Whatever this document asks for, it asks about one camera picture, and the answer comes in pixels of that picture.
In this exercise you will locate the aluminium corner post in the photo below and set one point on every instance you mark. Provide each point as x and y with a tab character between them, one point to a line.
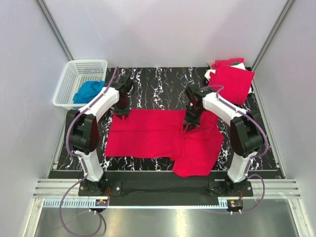
54	28
273	32

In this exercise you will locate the right small controller board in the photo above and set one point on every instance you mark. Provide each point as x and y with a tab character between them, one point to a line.
237	203

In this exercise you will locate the small controller board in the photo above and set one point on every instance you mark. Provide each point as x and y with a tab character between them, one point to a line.
237	203
102	202

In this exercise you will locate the folded red t-shirt on stack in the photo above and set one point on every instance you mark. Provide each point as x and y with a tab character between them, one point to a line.
235	79

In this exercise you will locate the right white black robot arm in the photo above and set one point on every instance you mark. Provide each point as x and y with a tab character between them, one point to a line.
247	137

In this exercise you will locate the left aluminium corner post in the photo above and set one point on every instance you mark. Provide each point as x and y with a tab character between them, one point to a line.
54	28

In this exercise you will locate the white plastic basket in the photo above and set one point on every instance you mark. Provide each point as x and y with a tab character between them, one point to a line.
74	75

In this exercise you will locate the aluminium front rail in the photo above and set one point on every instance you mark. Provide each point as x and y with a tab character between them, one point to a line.
53	190

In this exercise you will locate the stack of folded shirts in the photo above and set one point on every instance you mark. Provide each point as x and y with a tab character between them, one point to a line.
229	62

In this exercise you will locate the left small controller board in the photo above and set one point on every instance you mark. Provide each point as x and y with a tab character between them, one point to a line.
102	202

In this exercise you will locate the red t-shirt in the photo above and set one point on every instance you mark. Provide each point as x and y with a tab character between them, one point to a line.
235	79
159	134

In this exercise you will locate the black marble pattern mat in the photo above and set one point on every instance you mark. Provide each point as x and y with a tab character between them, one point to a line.
163	88

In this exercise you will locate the right aluminium corner post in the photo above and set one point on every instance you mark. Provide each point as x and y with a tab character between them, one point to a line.
273	32

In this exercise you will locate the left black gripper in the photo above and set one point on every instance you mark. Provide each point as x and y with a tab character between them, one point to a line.
125	112

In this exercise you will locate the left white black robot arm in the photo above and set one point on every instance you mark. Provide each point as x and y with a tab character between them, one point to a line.
82	131

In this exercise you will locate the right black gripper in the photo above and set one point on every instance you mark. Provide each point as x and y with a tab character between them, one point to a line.
194	122

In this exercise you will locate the blue crumpled t-shirt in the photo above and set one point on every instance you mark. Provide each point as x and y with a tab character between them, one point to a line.
88	91

